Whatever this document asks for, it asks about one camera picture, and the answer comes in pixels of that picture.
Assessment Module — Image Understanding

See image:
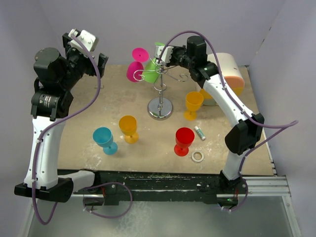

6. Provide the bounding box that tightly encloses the aluminium rail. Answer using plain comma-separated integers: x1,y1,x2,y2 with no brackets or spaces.
245,176,291,197

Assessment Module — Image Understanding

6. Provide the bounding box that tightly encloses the white green glue stick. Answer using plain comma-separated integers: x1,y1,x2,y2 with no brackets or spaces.
194,126,206,141

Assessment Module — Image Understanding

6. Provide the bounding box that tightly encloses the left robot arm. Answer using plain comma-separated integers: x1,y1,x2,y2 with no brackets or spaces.
14,46,102,202

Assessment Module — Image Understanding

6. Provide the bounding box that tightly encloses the pink plastic wine glass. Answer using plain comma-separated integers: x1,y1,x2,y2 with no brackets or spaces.
126,47,149,82

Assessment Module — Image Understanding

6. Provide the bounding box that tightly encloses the white tape roll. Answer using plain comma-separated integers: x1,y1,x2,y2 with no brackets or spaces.
191,150,204,163

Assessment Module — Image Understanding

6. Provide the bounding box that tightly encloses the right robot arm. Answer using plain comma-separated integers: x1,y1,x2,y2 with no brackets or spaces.
168,36,264,193

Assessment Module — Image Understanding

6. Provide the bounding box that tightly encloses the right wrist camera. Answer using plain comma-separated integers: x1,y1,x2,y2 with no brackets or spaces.
154,45,174,66

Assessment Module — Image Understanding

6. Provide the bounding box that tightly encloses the orange wine glass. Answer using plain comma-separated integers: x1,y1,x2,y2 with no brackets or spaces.
184,91,204,121
118,115,139,144

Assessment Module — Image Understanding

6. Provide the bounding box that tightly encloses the green plastic wine glass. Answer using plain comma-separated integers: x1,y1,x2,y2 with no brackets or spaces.
142,42,164,83

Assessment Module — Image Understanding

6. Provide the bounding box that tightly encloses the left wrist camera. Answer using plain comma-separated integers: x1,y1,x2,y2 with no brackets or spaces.
68,29,99,54

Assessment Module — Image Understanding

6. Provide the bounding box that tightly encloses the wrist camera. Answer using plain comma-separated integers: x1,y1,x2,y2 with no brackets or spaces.
154,45,174,66
68,29,99,54

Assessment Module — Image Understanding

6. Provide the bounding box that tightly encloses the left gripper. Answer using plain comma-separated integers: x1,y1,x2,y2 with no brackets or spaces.
59,35,107,90

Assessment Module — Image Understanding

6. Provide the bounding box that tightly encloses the red plastic wine glass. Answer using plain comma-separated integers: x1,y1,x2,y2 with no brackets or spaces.
174,127,195,157

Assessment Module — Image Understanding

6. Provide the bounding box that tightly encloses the chrome wine glass rack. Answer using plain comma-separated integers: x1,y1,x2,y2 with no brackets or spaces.
139,64,189,120

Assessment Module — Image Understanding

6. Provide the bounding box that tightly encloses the blue plastic wine glass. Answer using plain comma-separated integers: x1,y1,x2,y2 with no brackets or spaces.
92,127,118,155

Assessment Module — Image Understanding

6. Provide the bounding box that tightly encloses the white round drawer box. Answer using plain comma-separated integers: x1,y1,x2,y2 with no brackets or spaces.
196,52,245,106

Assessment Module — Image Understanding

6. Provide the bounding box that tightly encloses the black base frame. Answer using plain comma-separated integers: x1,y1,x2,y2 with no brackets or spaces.
76,170,248,206

